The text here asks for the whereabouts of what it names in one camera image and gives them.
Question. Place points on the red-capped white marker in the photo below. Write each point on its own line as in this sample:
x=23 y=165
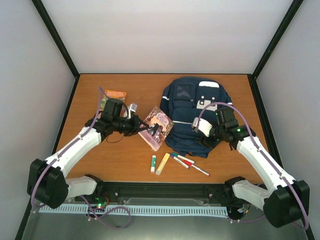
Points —
x=188 y=162

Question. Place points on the yellow highlighter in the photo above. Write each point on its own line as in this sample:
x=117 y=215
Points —
x=162 y=164

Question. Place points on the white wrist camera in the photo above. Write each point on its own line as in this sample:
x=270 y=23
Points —
x=131 y=110
x=202 y=125

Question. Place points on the red-capped white pen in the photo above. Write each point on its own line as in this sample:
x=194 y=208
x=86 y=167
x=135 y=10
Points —
x=200 y=170

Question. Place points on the green-capped white marker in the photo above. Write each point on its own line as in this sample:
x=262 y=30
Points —
x=183 y=158

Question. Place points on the orange treehouse paperback book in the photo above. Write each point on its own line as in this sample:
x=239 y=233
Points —
x=111 y=94

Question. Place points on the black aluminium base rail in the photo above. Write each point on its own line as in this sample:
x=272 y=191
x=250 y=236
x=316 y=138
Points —
x=116 y=192

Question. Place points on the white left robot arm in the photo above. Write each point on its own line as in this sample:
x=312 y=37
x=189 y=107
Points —
x=47 y=180

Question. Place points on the light blue slotted cable duct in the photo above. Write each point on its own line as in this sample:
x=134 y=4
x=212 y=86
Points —
x=141 y=210

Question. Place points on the purple-capped white marker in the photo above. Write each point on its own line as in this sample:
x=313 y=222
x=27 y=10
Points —
x=179 y=161

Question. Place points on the yellow picture-grid book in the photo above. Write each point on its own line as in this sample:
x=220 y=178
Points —
x=159 y=127

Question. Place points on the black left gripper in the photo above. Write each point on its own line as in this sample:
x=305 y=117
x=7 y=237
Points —
x=136 y=126

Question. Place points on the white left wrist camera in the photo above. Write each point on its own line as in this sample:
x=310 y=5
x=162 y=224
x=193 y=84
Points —
x=131 y=110

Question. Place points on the white green glue stick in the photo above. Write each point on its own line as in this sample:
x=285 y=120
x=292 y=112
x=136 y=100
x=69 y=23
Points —
x=153 y=163

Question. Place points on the navy blue backpack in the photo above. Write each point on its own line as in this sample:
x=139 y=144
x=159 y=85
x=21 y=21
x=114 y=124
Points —
x=182 y=101

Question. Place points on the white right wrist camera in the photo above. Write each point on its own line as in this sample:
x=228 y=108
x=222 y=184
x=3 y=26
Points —
x=202 y=125

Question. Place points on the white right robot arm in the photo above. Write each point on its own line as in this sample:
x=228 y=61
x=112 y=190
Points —
x=281 y=197

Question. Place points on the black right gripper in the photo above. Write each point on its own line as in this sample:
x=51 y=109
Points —
x=207 y=142

